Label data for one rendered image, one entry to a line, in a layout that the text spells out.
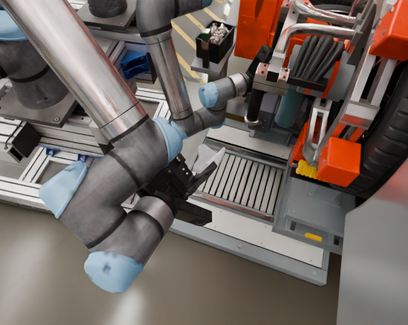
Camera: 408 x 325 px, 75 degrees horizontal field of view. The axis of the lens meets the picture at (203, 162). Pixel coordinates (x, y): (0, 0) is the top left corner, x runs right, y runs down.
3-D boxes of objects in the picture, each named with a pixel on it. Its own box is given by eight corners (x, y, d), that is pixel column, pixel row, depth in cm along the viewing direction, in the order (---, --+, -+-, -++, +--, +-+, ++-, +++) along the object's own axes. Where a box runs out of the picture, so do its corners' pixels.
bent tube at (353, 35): (352, 83, 62) (378, 41, 53) (269, 64, 65) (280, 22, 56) (356, 40, 70) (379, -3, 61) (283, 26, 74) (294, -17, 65)
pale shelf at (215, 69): (219, 77, 145) (220, 73, 142) (190, 70, 148) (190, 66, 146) (241, 33, 166) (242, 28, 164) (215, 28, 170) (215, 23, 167)
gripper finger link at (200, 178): (216, 160, 55) (185, 189, 53) (220, 166, 56) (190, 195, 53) (207, 160, 60) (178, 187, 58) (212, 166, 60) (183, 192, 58)
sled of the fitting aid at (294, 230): (345, 257, 127) (354, 252, 119) (271, 232, 134) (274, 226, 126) (351, 172, 152) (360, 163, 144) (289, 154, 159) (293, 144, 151)
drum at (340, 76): (345, 113, 83) (369, 77, 71) (277, 97, 87) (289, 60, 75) (348, 84, 90) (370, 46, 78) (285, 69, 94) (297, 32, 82)
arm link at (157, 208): (172, 236, 45) (144, 246, 50) (184, 218, 49) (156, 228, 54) (143, 204, 43) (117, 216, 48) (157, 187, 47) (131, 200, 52)
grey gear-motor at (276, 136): (310, 165, 155) (335, 126, 126) (240, 144, 163) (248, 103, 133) (314, 141, 164) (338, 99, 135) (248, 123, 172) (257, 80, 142)
